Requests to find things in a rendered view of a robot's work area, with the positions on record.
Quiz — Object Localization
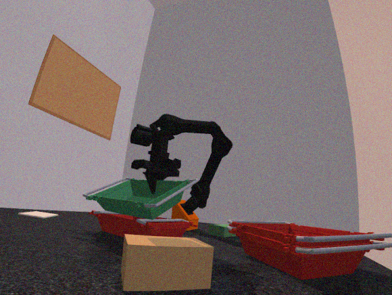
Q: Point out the green rectangular block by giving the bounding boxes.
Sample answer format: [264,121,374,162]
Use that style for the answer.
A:
[208,224,236,237]

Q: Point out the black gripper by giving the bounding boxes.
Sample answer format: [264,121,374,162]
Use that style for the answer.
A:
[131,147,179,194]

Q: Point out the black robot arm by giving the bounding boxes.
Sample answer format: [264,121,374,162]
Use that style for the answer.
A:
[130,114,232,215]

